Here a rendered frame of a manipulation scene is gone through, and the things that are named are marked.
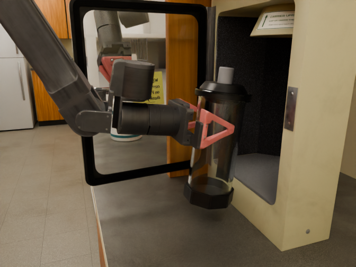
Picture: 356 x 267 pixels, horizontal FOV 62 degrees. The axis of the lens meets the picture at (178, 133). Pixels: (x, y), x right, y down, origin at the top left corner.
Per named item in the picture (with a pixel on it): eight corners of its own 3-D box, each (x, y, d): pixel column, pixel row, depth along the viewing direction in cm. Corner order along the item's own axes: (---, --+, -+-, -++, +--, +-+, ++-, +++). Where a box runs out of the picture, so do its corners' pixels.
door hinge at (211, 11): (206, 162, 81) (211, 7, 70) (211, 165, 79) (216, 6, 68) (201, 162, 81) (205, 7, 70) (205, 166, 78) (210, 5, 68)
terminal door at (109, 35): (203, 166, 80) (207, 4, 69) (86, 187, 67) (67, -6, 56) (202, 165, 80) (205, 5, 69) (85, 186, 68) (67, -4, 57)
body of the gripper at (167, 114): (177, 99, 60) (141, 96, 57) (197, 109, 51) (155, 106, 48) (172, 131, 61) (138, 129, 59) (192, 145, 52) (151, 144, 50)
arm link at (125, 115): (109, 127, 55) (113, 138, 50) (112, 90, 53) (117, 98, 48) (145, 129, 57) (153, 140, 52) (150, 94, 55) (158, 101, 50)
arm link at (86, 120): (79, 116, 55) (74, 131, 47) (82, 52, 52) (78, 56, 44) (143, 121, 58) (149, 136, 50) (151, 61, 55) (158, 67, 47)
